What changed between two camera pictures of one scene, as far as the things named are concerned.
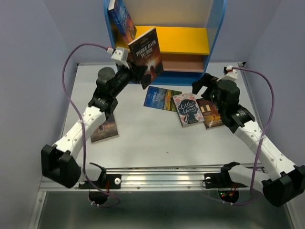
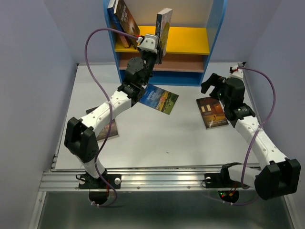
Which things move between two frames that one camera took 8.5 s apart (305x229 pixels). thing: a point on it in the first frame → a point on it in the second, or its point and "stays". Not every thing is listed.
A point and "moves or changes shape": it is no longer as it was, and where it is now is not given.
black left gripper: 136,71 → 154,55
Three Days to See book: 145,50 moves or changes shape
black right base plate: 219,180 stays
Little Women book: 189,111 → 163,20
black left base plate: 111,181 stays
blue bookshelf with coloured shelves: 188,31 stays
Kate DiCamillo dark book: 211,115 stays
